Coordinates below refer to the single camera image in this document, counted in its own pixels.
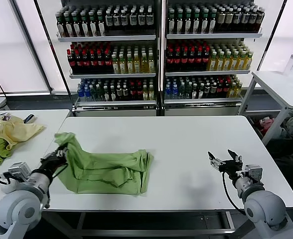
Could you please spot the light green printed t-shirt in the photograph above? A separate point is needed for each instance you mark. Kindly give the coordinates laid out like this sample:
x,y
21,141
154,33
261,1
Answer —
x,y
106,169

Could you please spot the white side table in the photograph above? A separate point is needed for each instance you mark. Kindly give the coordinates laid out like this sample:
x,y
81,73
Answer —
x,y
277,124

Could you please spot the yellow juice bottle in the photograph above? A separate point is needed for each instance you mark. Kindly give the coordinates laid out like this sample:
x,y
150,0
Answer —
x,y
136,64
242,61
114,65
213,62
220,62
129,65
227,62
235,62
144,64
122,65
249,61
151,63

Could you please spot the brown tea bottle green cap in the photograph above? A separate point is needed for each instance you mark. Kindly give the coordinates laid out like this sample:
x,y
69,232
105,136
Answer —
x,y
93,25
60,26
171,23
67,26
101,25
196,23
212,23
188,23
179,23
75,26
204,23
84,26

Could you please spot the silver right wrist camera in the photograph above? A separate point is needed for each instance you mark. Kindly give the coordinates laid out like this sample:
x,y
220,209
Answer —
x,y
253,173

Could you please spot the small yellow drink bottle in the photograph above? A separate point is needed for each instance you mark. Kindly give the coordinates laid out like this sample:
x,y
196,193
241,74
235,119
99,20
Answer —
x,y
233,90
239,89
151,94
145,94

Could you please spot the dark drink bottle white cap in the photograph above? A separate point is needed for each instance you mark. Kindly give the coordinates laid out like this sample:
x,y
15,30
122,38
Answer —
x,y
149,19
108,20
116,20
244,21
236,21
252,20
124,20
133,20
228,21
260,20
220,21
141,20

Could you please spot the small colourful packet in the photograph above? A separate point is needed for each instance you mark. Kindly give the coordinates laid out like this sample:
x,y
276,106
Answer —
x,y
5,117

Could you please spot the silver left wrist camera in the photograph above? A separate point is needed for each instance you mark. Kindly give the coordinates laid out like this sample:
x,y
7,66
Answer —
x,y
18,170

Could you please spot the pale yellow garment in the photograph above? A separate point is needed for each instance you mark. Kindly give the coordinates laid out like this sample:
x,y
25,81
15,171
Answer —
x,y
14,130

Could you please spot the dark bottle red label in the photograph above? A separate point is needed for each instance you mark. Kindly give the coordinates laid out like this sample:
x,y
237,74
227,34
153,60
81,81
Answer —
x,y
139,94
226,89
220,90
132,94

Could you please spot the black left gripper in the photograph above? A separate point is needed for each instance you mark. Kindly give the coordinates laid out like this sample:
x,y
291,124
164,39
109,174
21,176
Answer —
x,y
53,164

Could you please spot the black handheld device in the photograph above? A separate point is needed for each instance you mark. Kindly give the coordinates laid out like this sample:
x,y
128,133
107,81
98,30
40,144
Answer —
x,y
29,118

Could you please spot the green soda bottle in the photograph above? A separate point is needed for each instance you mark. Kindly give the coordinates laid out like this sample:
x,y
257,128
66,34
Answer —
x,y
182,92
101,94
189,92
94,94

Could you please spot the blue water bottle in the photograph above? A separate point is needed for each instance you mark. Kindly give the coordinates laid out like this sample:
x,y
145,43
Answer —
x,y
175,92
88,94
168,93
81,94

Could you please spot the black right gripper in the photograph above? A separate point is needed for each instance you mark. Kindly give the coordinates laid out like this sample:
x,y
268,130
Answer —
x,y
232,169

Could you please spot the pink red garment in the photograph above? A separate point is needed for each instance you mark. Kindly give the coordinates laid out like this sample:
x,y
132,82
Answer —
x,y
267,124

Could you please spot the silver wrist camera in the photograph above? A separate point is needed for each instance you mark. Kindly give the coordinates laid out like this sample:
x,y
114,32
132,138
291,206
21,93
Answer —
x,y
253,173
18,170

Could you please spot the grey bottle display rack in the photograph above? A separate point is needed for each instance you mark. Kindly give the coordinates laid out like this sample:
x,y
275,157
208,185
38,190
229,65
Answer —
x,y
211,35
106,38

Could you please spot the black storage bin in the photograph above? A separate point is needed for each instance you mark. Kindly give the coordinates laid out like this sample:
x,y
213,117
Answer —
x,y
254,124

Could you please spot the cola bottle red cap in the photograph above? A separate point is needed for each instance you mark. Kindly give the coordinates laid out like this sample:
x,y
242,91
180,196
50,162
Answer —
x,y
108,61
93,62
85,62
78,62
170,61
191,61
199,61
71,62
100,62
184,61
206,60
177,61

